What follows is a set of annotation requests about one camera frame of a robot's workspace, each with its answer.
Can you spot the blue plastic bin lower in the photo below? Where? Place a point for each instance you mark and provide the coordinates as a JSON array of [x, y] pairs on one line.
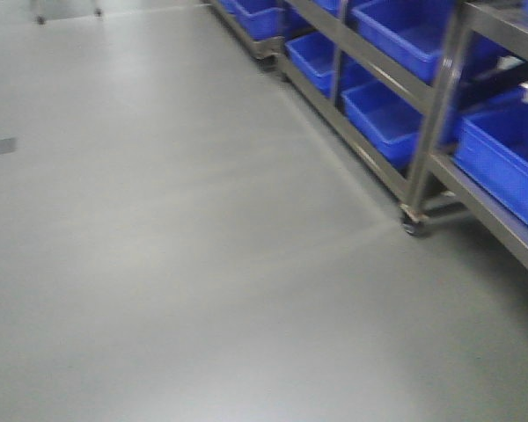
[[391, 125]]

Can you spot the stainless steel shelf rack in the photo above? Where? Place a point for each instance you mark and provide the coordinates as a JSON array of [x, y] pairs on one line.
[[335, 21]]

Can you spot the blue plastic bin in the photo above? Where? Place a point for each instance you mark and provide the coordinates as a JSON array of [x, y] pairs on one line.
[[264, 19], [405, 39], [493, 149], [391, 125]]

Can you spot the blue plastic bin near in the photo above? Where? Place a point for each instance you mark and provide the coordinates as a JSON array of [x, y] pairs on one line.
[[493, 149]]

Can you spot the blue plastic bin upper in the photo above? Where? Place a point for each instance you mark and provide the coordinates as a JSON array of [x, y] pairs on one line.
[[405, 39]]

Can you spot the blue bin far left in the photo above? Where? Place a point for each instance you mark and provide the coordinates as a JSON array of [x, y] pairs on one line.
[[313, 55]]

